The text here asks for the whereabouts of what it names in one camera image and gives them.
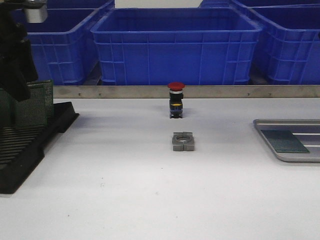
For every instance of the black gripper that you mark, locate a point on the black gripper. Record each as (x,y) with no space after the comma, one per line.
(16,61)

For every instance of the green circuit board front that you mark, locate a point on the green circuit board front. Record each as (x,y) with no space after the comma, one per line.
(31,112)

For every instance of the green perforated circuit board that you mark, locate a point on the green perforated circuit board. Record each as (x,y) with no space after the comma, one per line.
(283,141)

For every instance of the green circuit board far left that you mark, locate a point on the green circuit board far left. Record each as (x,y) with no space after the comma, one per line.
(7,104)

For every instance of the green circuit board rear right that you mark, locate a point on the green circuit board rear right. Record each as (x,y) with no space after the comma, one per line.
(48,95)

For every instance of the black slotted board rack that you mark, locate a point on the black slotted board rack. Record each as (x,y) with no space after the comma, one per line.
(22,149)

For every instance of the silver metal tray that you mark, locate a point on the silver metal tray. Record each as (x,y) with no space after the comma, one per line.
(306,130)

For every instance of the blue plastic crate left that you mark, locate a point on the blue plastic crate left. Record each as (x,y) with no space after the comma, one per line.
(63,47)

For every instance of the blue plastic crate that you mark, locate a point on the blue plastic crate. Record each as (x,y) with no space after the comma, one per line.
(157,46)
(288,48)
(63,47)

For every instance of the blue plastic crate centre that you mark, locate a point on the blue plastic crate centre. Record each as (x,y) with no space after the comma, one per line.
(157,46)

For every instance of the red emergency stop button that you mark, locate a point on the red emergency stop button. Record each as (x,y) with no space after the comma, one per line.
(175,99)

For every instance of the grey metal clamp block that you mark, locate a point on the grey metal clamp block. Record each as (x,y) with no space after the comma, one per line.
(183,142)

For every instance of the blue crate behind right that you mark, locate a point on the blue crate behind right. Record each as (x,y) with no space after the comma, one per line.
(269,3)

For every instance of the blue plastic crate right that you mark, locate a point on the blue plastic crate right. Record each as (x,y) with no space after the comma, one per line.
(288,48)

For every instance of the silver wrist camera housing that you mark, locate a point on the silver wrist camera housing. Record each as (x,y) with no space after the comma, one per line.
(35,11)

